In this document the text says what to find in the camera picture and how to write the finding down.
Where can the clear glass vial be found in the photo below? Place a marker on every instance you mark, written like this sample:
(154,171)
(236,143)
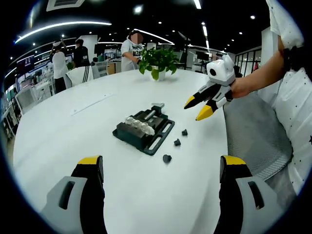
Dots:
(149,130)
(141,124)
(131,120)

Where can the person's right forearm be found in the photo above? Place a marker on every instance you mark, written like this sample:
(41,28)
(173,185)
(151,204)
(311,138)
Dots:
(263,73)

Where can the green potted plant white pot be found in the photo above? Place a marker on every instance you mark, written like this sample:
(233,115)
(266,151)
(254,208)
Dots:
(158,62)

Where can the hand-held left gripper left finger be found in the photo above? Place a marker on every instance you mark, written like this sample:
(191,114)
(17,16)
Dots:
(91,195)

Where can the white round table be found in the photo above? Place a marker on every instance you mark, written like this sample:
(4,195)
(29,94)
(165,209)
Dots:
(73,136)

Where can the person's body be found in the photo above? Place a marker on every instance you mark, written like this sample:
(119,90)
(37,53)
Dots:
(295,102)

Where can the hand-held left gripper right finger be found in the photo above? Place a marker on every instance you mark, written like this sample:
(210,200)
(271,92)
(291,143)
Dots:
(234,195)

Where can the black rubber stopper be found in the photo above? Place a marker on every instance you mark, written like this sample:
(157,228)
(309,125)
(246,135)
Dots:
(177,142)
(167,158)
(184,132)

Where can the white chair with striped cloth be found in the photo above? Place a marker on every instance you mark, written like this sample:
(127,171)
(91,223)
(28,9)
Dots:
(80,75)

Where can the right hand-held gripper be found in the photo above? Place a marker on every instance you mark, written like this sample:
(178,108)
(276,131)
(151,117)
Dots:
(220,70)

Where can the grey mesh chair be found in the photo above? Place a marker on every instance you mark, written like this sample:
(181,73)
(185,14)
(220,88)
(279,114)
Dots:
(253,136)

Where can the white office chair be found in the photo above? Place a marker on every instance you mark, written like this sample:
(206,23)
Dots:
(25,100)

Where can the black vise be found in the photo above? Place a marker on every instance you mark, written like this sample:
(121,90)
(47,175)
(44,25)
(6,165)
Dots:
(143,136)

